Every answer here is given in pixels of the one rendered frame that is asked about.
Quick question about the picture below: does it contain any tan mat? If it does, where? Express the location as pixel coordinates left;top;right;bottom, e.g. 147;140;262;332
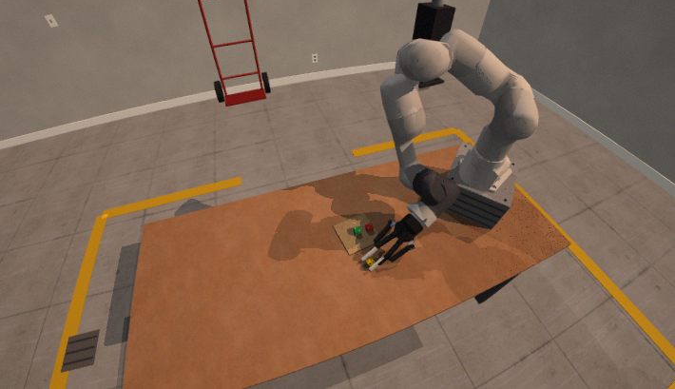
333;213;378;255

